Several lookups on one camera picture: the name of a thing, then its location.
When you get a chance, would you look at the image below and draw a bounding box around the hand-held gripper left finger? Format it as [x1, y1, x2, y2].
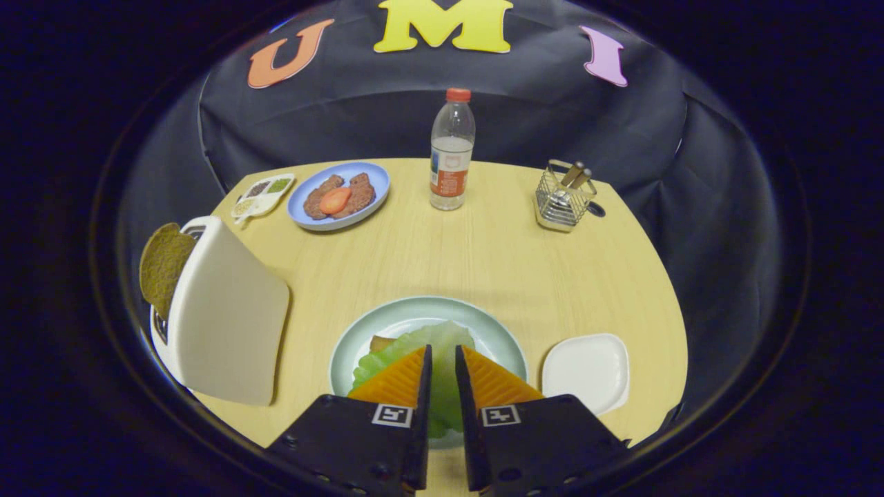
[265, 344, 434, 497]

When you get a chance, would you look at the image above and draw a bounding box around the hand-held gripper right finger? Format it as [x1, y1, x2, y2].
[454, 344, 631, 497]

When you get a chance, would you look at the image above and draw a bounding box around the green lettuce leaf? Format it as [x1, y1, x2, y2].
[352, 320, 477, 439]

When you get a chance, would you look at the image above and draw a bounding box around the white square plate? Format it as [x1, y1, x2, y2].
[541, 333, 631, 416]

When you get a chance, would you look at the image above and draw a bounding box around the pale green round plate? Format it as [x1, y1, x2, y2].
[329, 296, 529, 449]

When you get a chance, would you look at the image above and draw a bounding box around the white toaster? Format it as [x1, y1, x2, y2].
[148, 215, 291, 407]

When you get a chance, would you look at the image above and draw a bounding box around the blue round plate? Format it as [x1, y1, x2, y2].
[287, 162, 391, 231]

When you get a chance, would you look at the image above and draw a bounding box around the brown meat patty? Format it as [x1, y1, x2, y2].
[334, 173, 376, 219]
[303, 175, 345, 221]

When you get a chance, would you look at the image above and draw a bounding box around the white divided seasoning tray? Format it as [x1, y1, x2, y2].
[231, 173, 296, 223]

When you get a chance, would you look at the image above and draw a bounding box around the clear plastic water bottle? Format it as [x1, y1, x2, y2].
[429, 88, 477, 211]

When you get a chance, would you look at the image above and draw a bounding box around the metal wire utensil holder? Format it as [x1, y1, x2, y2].
[534, 159, 598, 233]

